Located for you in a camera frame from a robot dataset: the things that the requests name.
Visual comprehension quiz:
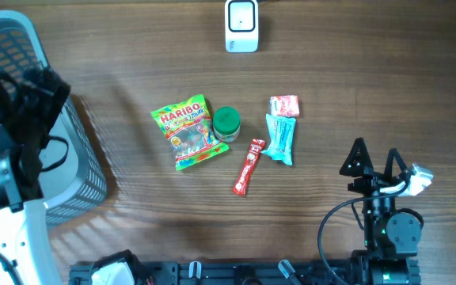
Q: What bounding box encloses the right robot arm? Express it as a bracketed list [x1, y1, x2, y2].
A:
[340, 138, 433, 284]

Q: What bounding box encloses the red stick sachet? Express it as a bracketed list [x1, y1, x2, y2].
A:
[232, 139, 265, 196]

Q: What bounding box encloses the teal tissue packet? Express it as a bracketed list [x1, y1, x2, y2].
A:
[262, 114, 296, 165]

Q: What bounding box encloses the grey plastic shopping basket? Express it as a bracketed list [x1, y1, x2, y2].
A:
[0, 10, 108, 228]

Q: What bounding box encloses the red white candy packet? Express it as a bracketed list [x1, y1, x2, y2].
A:
[269, 95, 300, 117]

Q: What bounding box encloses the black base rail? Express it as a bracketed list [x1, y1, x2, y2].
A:
[68, 259, 421, 285]

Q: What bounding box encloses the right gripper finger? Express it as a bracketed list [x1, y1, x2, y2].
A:
[339, 138, 374, 177]
[383, 147, 409, 183]

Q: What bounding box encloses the white barcode scanner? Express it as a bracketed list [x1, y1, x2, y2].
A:
[224, 0, 259, 53]

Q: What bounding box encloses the green lid jar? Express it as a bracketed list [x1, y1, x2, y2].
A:
[212, 106, 241, 143]

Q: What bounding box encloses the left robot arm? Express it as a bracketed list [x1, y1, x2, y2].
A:
[0, 68, 108, 284]

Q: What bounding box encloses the green Haribo candy bag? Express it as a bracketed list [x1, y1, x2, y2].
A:
[150, 94, 230, 171]

